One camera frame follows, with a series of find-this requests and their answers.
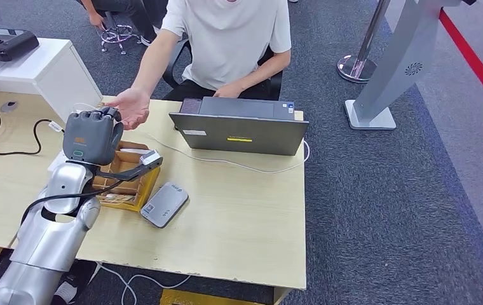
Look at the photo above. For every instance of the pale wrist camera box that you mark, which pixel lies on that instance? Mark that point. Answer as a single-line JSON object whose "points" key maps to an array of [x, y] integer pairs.
{"points": [[150, 157]]}

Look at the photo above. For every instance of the person in background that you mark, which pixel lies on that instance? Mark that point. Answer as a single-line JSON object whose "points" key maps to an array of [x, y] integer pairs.
{"points": [[132, 12]]}

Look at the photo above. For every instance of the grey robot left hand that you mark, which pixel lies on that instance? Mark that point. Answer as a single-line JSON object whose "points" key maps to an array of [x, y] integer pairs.
{"points": [[92, 134]]}

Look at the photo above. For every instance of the grey card reader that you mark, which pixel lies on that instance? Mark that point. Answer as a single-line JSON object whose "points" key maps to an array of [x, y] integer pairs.
{"points": [[165, 205]]}

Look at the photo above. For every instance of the yellow cardboard divider box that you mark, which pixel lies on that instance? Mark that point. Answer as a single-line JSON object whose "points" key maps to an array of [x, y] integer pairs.
{"points": [[125, 162]]}

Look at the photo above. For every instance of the black office chair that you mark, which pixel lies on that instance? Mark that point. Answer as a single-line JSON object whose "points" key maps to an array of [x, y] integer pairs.
{"points": [[172, 63]]}

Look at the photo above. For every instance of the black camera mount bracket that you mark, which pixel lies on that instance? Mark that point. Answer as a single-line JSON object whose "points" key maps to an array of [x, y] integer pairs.
{"points": [[128, 173]]}

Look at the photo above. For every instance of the red floor tape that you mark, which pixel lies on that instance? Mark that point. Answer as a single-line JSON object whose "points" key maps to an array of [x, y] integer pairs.
{"points": [[477, 67]]}

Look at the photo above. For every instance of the person's right hand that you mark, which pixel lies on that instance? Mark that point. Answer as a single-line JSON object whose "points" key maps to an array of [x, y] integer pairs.
{"points": [[134, 105]]}

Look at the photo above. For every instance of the white cabinet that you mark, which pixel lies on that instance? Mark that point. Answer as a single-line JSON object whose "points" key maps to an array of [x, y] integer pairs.
{"points": [[52, 69]]}

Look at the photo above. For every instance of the light wood desk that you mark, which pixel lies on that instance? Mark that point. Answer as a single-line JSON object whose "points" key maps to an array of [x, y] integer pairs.
{"points": [[233, 219]]}

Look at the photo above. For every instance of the person's right forearm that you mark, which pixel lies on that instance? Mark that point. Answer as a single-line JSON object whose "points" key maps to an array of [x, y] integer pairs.
{"points": [[153, 63]]}

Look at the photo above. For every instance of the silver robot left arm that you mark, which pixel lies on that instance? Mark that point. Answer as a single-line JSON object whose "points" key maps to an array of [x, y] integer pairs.
{"points": [[52, 244]]}

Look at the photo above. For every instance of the black white shoe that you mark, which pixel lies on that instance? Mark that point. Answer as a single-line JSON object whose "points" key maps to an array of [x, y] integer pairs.
{"points": [[66, 290]]}

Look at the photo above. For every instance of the white key card stack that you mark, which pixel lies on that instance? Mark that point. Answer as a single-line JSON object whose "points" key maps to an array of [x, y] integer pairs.
{"points": [[134, 151]]}

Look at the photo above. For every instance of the rubber banded key card bundle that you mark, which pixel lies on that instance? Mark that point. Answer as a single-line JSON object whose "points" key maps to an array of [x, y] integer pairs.
{"points": [[117, 198]]}

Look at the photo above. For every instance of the chrome stanchion post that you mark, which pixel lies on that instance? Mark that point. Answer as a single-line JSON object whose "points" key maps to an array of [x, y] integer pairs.
{"points": [[356, 68]]}

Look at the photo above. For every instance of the grey laptop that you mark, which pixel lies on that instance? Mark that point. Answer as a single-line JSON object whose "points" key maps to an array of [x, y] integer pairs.
{"points": [[239, 129]]}

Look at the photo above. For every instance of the person's left hand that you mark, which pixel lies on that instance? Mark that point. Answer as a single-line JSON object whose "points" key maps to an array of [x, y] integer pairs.
{"points": [[229, 90]]}

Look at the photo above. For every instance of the person's left forearm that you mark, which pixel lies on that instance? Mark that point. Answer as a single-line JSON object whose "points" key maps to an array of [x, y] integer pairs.
{"points": [[266, 69]]}

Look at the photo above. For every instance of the yellow floor tape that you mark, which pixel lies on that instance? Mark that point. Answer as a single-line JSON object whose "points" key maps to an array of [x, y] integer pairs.
{"points": [[191, 299]]}

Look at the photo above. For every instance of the black device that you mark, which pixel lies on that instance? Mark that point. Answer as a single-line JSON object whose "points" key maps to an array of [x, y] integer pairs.
{"points": [[8, 42]]}

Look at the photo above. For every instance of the silver kiosk stand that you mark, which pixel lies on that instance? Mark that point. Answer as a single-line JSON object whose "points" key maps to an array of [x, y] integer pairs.
{"points": [[396, 66]]}

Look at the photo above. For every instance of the chrome stool base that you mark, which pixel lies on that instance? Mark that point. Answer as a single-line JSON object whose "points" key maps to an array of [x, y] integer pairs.
{"points": [[116, 35]]}

